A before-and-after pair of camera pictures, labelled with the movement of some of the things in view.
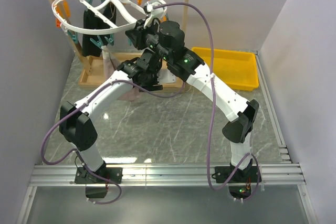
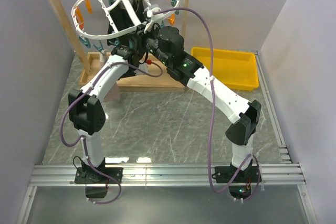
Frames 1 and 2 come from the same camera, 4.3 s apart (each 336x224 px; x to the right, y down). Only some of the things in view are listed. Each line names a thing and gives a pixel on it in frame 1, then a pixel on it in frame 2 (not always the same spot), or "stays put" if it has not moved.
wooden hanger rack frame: [100, 71] stays put
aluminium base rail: [165, 174] stays put
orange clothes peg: [66, 8] to [88, 6]
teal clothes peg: [74, 35] to [85, 41]
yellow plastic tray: [238, 70] stays put
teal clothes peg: [100, 42] to [100, 48]
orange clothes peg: [57, 21] to [79, 18]
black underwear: [92, 44] to [121, 19]
